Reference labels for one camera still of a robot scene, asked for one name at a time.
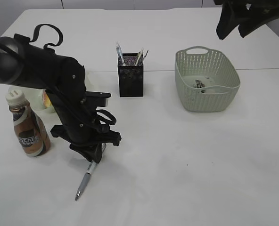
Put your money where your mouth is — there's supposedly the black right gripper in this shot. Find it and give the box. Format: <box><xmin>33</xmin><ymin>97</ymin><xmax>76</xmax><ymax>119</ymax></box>
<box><xmin>213</xmin><ymin>0</ymin><xmax>279</xmax><ymax>40</ymax></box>

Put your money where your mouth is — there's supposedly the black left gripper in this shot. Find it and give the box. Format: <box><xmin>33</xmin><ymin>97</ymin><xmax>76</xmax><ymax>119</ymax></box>
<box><xmin>24</xmin><ymin>46</ymin><xmax>122</xmax><ymax>163</ymax></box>

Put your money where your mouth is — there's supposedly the white grey click pen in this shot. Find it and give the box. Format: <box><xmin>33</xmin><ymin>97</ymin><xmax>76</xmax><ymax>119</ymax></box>
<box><xmin>74</xmin><ymin>143</ymin><xmax>107</xmax><ymax>201</ymax></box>

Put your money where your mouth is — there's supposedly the brown Nescafe coffee bottle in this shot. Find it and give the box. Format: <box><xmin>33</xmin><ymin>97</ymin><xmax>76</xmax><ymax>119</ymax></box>
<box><xmin>6</xmin><ymin>89</ymin><xmax>50</xmax><ymax>157</ymax></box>

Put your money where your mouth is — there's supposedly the golden bread roll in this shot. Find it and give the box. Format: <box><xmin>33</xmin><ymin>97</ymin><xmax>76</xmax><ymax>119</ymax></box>
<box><xmin>41</xmin><ymin>90</ymin><xmax>52</xmax><ymax>108</ymax></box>

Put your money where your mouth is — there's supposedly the smaller paper ball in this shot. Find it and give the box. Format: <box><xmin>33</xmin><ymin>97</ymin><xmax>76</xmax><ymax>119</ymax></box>
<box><xmin>194</xmin><ymin>80</ymin><xmax>205</xmax><ymax>89</ymax></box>

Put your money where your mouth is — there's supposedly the cream yellow click pen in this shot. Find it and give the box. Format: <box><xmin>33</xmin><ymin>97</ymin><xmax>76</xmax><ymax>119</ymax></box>
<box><xmin>134</xmin><ymin>48</ymin><xmax>144</xmax><ymax>66</ymax></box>

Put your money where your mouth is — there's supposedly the blue grey click pen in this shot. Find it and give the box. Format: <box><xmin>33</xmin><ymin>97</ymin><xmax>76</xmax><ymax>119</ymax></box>
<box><xmin>116</xmin><ymin>42</ymin><xmax>126</xmax><ymax>66</ymax></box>

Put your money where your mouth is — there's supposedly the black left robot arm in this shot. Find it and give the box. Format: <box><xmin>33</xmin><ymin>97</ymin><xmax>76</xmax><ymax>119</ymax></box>
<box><xmin>0</xmin><ymin>35</ymin><xmax>121</xmax><ymax>162</ymax></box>

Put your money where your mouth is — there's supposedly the grey-green plastic basket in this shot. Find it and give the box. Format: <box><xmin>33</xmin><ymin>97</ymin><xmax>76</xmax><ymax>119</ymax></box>
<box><xmin>175</xmin><ymin>46</ymin><xmax>241</xmax><ymax>113</ymax></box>

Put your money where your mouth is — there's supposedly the pale green wavy plate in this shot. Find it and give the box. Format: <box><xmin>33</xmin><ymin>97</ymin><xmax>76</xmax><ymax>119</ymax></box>
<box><xmin>8</xmin><ymin>86</ymin><xmax>56</xmax><ymax>113</ymax></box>

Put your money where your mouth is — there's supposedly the black mesh pen holder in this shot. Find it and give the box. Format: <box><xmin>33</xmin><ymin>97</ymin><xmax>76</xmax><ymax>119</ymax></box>
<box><xmin>117</xmin><ymin>53</ymin><xmax>144</xmax><ymax>97</ymax></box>

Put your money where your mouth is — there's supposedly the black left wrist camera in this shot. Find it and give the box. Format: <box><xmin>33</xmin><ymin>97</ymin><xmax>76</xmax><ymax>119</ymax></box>
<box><xmin>85</xmin><ymin>91</ymin><xmax>111</xmax><ymax>109</ymax></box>

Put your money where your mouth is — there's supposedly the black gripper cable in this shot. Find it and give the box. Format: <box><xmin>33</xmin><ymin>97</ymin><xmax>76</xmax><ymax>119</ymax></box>
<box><xmin>0</xmin><ymin>23</ymin><xmax>118</xmax><ymax>132</ymax></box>

